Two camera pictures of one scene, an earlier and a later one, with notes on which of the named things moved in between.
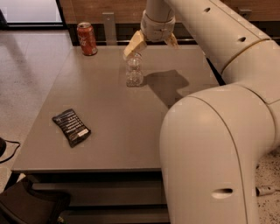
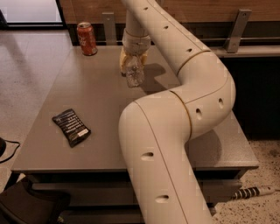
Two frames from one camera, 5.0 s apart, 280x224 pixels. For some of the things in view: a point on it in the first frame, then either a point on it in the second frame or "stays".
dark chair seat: x=18 y=205 stays
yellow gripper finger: x=172 y=41 → x=144 y=59
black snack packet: x=72 y=127 stays
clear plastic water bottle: x=134 y=74 stays
